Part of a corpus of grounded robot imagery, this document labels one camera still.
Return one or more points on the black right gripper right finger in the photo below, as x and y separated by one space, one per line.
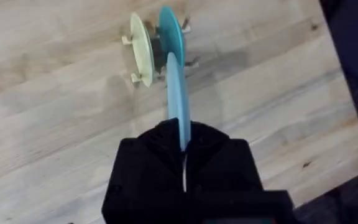
222 168

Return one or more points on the pale green plate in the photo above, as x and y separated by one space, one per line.
142 49

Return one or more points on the light blue plate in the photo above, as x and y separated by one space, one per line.
177 99

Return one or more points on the small peg dish rack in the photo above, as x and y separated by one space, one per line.
158 51

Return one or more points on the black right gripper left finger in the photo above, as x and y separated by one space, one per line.
148 168

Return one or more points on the teal plate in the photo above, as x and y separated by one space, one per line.
171 34

